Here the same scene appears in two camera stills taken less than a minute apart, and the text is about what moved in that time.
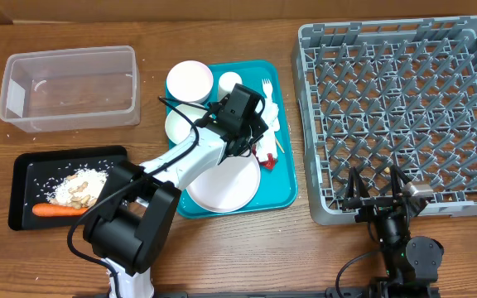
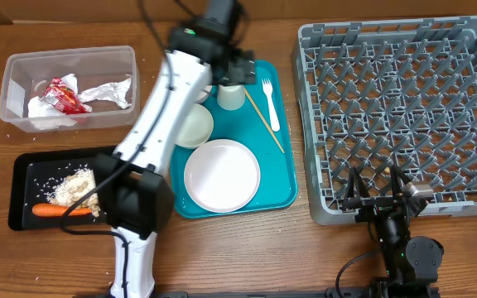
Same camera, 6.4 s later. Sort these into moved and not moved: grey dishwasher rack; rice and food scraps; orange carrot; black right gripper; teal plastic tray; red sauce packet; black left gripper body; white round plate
Moved: red sauce packet; black left gripper body
Not moved: rice and food scraps; black right gripper; grey dishwasher rack; teal plastic tray; orange carrot; white round plate
